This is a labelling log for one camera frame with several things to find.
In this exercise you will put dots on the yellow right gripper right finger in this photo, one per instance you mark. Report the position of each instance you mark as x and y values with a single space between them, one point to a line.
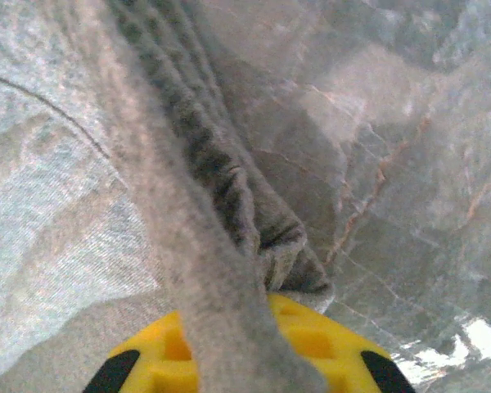
335 356

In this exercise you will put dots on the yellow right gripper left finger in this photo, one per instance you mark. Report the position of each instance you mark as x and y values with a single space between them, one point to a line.
155 356

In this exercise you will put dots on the grey garment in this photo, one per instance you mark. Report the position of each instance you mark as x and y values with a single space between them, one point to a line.
65 184

